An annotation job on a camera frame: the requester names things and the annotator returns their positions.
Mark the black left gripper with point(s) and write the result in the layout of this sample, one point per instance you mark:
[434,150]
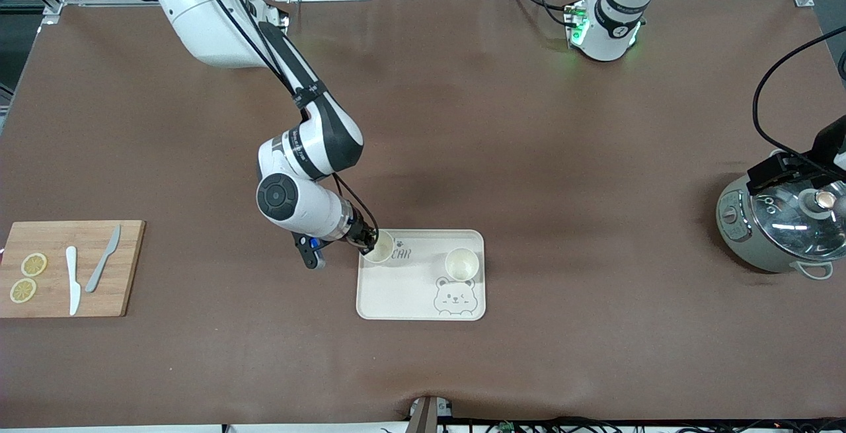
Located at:
[829,144]

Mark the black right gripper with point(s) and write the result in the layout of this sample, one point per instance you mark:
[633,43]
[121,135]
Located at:
[357,231]

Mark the white plastic cup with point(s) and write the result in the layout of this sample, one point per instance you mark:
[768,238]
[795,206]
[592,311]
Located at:
[383,251]
[461,264]

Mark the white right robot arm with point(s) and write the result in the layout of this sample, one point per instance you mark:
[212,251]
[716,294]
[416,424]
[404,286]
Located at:
[198,16]

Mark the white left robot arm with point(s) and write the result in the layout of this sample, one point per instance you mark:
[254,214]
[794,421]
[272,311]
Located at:
[605,36]

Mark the cream tray with bear print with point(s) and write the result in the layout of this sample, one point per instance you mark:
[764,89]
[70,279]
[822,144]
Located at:
[410,294]

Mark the glass pot lid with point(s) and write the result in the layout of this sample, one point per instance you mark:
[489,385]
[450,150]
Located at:
[786,221]

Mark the grey-green electric cooking pot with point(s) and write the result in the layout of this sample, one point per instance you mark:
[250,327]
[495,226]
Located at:
[733,228]

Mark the brown table cover mat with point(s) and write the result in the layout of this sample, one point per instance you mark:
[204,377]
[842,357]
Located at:
[529,155]

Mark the grey plastic knife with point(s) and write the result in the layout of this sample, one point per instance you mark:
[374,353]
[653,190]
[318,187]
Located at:
[99,271]

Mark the white plastic knife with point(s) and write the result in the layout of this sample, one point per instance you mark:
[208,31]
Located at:
[71,268]

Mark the bamboo cutting board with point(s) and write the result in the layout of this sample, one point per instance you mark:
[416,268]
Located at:
[53,235]

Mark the yellow lemon slice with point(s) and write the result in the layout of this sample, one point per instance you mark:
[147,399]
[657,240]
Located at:
[34,264]
[23,290]

